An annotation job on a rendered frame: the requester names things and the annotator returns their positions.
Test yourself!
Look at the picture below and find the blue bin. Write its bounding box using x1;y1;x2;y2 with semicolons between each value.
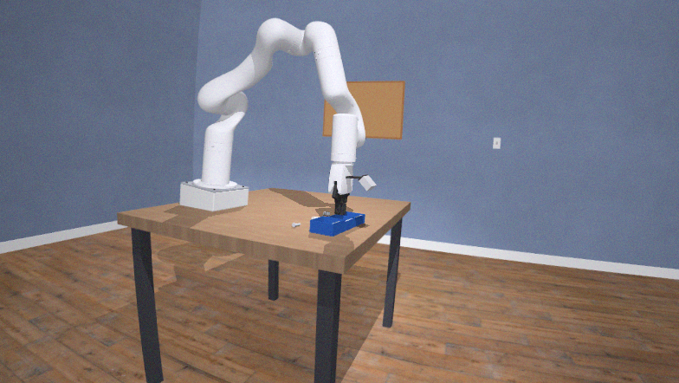
309;211;365;237

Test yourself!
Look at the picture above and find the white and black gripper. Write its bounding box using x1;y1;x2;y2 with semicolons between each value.
328;162;354;215

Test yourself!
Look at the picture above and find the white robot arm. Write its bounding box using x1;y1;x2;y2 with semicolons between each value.
193;18;365;189

